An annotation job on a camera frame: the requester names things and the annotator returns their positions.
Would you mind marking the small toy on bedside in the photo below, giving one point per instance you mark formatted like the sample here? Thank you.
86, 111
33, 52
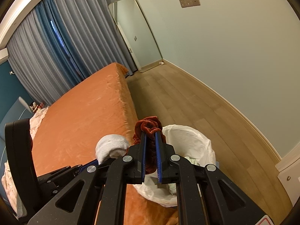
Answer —
35, 106

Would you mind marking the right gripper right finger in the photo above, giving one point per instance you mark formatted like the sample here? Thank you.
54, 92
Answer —
222, 202

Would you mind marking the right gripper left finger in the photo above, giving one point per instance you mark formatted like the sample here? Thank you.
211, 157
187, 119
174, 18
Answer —
113, 176

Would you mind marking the dark red velvet scrunchie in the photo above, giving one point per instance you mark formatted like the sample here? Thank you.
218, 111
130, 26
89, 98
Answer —
150, 126

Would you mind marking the white plastic trash bag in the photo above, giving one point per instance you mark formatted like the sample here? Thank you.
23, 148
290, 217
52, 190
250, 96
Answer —
181, 171

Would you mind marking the grey sock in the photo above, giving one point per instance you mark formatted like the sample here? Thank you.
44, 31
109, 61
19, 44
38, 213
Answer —
111, 146

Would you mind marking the grey blue curtains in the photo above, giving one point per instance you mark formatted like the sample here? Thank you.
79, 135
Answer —
60, 43

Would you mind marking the gold framed floor mirror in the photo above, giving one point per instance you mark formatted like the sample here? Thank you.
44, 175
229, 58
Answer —
136, 33

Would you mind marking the bronze wall socket plate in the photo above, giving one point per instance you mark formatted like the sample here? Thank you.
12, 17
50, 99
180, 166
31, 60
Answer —
189, 3

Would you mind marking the white cabinet with knob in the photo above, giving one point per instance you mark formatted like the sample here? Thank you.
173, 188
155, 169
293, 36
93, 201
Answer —
289, 173

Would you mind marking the orange velvet bed cover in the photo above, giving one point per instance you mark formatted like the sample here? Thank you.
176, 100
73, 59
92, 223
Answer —
73, 125

